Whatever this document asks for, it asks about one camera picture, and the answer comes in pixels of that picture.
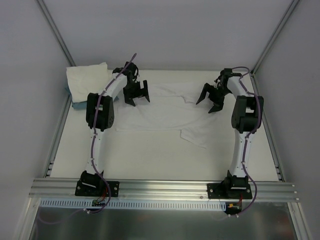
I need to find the white t shirt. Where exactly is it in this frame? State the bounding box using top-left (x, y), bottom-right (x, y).
top-left (66, 62), bottom-right (110, 103)
top-left (115, 82), bottom-right (217, 149)

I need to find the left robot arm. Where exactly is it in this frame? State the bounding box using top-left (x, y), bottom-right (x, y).
top-left (75, 61), bottom-right (150, 197)

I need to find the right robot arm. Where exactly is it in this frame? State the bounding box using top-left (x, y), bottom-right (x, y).
top-left (197, 68), bottom-right (264, 200)

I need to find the folded white t shirt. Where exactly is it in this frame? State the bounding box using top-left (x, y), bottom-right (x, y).
top-left (66, 62), bottom-right (110, 103)

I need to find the folded blue t shirt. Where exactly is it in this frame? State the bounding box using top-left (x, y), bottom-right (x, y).
top-left (63, 86), bottom-right (120, 110)

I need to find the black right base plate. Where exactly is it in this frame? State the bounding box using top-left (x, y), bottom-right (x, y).
top-left (206, 182), bottom-right (253, 200)

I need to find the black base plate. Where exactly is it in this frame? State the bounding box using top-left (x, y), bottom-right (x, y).
top-left (74, 179), bottom-right (120, 197)
top-left (206, 182), bottom-right (253, 200)

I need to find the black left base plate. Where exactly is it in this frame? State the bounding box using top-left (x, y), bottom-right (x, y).
top-left (74, 179), bottom-right (120, 197)

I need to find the white slotted cable duct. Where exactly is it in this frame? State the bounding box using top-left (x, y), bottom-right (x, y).
top-left (39, 198), bottom-right (227, 212)

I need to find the left side aluminium rail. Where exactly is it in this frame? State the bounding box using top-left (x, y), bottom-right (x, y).
top-left (42, 95), bottom-right (72, 178)

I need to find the left aluminium frame post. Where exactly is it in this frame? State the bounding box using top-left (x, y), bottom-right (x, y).
top-left (35, 0), bottom-right (76, 67)

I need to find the aluminium frame post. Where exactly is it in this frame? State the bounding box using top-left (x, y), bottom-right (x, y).
top-left (35, 0), bottom-right (76, 67)
top-left (251, 0), bottom-right (301, 76)

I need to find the right aluminium frame post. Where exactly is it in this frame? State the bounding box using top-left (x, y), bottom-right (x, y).
top-left (251, 0), bottom-right (301, 76)

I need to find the aluminium front rail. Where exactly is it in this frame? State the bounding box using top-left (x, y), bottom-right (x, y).
top-left (28, 178), bottom-right (300, 202)

